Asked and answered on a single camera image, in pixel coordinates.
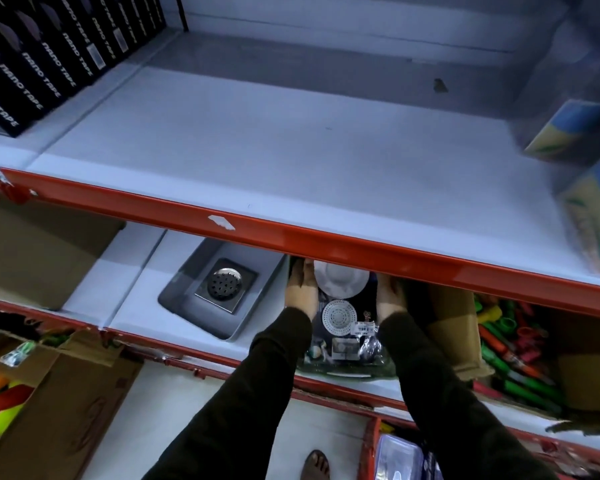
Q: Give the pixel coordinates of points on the pile of neon soft toys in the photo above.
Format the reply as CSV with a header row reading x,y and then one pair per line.
x,y
2,404

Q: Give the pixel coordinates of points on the square steel drain cover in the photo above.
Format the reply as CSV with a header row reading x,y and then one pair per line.
x,y
225,285

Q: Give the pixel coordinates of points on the tall brown cardboard box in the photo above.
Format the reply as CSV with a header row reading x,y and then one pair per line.
x,y
455,329

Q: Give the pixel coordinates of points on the clear packet of sink strainers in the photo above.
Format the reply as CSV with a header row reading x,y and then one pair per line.
x,y
345,319

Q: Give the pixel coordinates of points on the person's right hand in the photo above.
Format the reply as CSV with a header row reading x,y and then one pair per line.
x,y
391,303

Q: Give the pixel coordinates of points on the white shelf with red edge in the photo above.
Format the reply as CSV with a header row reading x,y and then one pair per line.
x,y
140,294
305,154

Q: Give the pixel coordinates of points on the small dark scrap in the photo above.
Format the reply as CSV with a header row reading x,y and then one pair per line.
x,y
440,85

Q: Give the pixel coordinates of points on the person's left fingers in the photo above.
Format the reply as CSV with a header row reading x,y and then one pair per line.
x,y
301,273

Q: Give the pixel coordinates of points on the plain brown cardboard box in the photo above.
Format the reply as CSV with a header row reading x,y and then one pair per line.
x,y
35,249

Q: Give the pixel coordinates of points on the wide brown cardboard box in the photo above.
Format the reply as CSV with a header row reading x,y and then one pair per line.
x,y
587,369

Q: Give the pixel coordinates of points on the row of black tape boxes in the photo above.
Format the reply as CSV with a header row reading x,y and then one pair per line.
x,y
45,59

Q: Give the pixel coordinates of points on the grey cardboard tray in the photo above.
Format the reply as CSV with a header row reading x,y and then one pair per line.
x,y
190,299

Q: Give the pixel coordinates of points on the person's left forearm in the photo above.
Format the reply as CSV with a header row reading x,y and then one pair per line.
x,y
250,394

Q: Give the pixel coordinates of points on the person's left hand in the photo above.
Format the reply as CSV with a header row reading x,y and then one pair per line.
x,y
301,294

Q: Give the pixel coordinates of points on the clear plastic container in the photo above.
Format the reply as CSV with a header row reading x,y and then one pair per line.
x,y
397,459

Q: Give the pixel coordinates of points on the pile of colourful markers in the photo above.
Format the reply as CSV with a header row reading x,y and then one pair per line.
x,y
515,354

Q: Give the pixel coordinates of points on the person's right fingers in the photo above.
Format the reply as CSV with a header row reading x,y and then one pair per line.
x,y
389,287

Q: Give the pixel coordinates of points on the person's right forearm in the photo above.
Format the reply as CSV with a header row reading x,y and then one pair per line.
x,y
445,409

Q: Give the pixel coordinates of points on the blue yellow sponge packet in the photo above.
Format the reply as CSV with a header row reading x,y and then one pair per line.
x,y
565,94
597,219

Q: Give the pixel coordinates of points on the printed open cardboard box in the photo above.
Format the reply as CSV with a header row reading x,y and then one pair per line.
x,y
75,414

